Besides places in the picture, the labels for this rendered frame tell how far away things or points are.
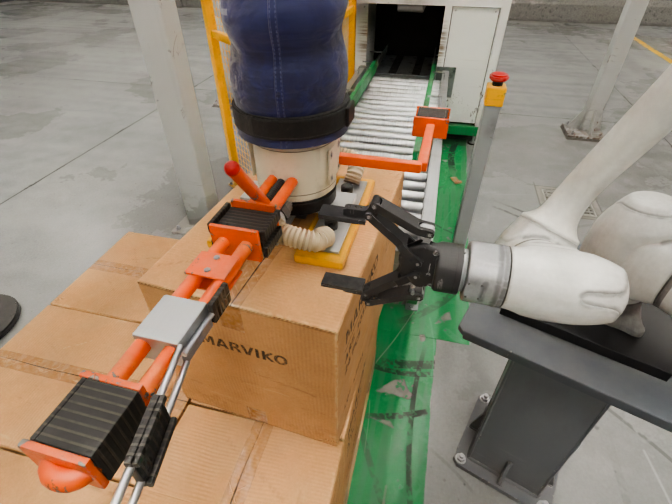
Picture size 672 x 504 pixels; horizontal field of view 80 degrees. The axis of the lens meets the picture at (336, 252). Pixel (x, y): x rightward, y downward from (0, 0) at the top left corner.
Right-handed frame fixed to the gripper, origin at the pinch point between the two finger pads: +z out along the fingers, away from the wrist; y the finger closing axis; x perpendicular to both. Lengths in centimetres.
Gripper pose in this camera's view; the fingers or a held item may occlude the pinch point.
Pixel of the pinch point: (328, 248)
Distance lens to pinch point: 63.3
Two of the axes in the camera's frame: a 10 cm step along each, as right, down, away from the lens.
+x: 2.6, -6.1, 7.5
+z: -9.7, -1.6, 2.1
